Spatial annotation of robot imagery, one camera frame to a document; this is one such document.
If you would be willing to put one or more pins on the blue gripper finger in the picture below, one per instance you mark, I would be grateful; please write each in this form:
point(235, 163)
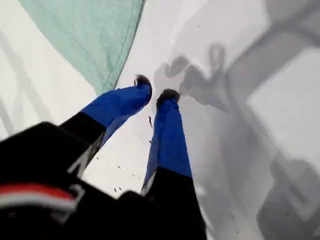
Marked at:
point(170, 140)
point(120, 102)

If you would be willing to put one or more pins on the pale green T-shirt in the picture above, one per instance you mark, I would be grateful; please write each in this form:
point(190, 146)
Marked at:
point(82, 30)

